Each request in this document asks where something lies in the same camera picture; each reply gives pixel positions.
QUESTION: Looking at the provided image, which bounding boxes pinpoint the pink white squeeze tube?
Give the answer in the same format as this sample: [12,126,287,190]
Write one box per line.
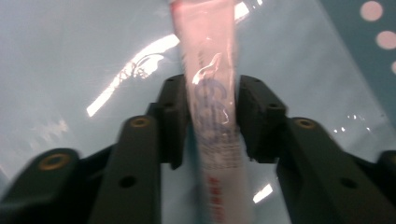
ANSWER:
[167,0,254,224]

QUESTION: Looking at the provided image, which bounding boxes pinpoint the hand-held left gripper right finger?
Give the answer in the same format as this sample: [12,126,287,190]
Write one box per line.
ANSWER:
[235,74,288,165]

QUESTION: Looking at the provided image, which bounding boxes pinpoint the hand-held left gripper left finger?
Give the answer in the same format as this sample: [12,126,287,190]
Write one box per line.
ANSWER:
[145,73,191,171]

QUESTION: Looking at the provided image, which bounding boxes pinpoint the light blue perforated plastic basket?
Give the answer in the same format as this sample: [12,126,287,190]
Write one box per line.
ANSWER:
[0,0,396,224]

